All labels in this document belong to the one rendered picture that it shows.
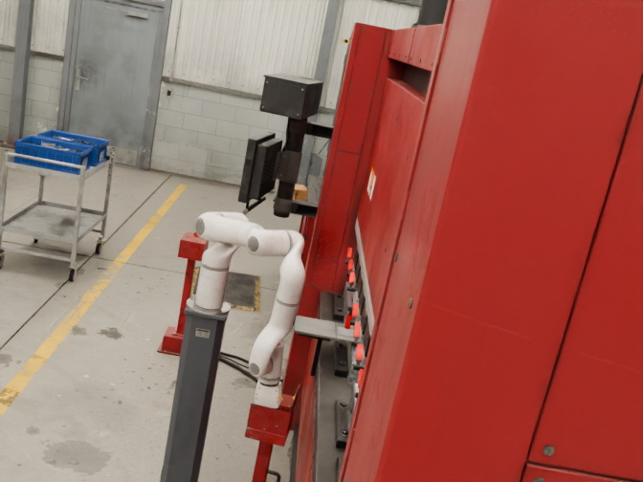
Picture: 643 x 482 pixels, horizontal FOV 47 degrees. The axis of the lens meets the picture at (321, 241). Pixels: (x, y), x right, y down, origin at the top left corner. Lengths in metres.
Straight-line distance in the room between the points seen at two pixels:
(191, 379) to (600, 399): 2.70
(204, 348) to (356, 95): 1.52
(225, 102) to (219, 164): 0.85
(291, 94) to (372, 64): 0.48
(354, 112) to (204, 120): 6.57
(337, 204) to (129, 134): 6.80
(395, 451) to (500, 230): 0.23
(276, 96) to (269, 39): 6.13
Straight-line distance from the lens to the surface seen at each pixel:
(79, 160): 6.01
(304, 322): 3.27
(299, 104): 4.04
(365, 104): 3.90
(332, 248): 4.03
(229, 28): 10.24
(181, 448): 3.49
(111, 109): 10.53
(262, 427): 2.98
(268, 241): 2.76
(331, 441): 2.68
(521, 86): 0.65
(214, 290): 3.18
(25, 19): 10.61
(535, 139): 0.66
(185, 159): 10.46
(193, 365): 3.29
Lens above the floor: 2.20
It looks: 15 degrees down
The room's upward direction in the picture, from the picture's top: 11 degrees clockwise
